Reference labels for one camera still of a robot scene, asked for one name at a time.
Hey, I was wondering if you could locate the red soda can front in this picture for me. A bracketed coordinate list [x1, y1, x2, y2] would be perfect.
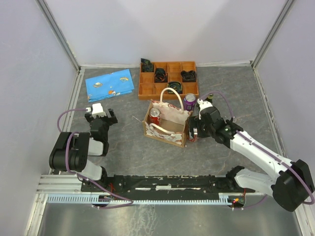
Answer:
[189, 127, 198, 142]

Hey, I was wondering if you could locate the red soda can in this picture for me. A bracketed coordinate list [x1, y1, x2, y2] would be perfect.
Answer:
[149, 107, 161, 125]
[189, 127, 198, 142]

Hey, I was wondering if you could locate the canvas tote bag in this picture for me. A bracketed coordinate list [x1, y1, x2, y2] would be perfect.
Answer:
[142, 88, 192, 148]

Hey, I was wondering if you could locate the purple soda can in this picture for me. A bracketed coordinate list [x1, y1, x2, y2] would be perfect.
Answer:
[183, 93, 196, 111]

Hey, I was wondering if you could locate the green glass bottle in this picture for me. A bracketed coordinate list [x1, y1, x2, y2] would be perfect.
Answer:
[205, 93, 214, 103]

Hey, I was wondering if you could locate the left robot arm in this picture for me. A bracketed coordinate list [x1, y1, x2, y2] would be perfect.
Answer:
[49, 109, 118, 192]

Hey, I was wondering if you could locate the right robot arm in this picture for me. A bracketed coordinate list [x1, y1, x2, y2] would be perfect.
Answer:
[188, 107, 315, 212]

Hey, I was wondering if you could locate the blue space print cloth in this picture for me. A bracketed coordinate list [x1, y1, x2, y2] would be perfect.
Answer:
[85, 69, 134, 102]

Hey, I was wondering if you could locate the rolled black tie right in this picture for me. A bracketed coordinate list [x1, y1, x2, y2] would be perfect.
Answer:
[181, 70, 197, 83]

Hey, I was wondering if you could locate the wooden compartment tray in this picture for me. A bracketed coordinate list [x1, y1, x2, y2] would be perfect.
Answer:
[138, 61, 199, 100]

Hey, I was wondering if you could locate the rolled black orange tie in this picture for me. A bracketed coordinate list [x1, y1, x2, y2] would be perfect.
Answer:
[154, 68, 167, 83]

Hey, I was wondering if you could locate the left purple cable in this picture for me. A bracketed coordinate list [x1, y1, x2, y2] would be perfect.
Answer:
[57, 108, 134, 209]

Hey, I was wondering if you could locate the purple cable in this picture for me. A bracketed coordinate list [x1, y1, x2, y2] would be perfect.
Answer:
[198, 91, 315, 211]
[57, 108, 134, 209]

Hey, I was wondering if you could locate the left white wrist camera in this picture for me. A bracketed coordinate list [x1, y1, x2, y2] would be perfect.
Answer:
[86, 103, 107, 118]

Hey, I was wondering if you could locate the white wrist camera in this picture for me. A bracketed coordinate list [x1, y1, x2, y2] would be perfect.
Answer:
[197, 98, 213, 120]
[86, 103, 107, 118]

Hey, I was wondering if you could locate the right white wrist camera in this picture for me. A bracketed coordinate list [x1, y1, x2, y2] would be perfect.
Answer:
[197, 98, 213, 120]

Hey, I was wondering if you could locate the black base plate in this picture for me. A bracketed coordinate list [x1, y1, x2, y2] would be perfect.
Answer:
[78, 175, 255, 201]

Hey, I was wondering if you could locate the light blue cable duct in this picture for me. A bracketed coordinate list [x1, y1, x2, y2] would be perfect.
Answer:
[46, 194, 232, 206]

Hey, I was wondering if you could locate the aluminium frame rail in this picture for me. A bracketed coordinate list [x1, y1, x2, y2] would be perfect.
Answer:
[36, 175, 82, 194]

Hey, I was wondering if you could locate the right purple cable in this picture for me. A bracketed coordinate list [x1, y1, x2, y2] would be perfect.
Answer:
[198, 91, 315, 211]

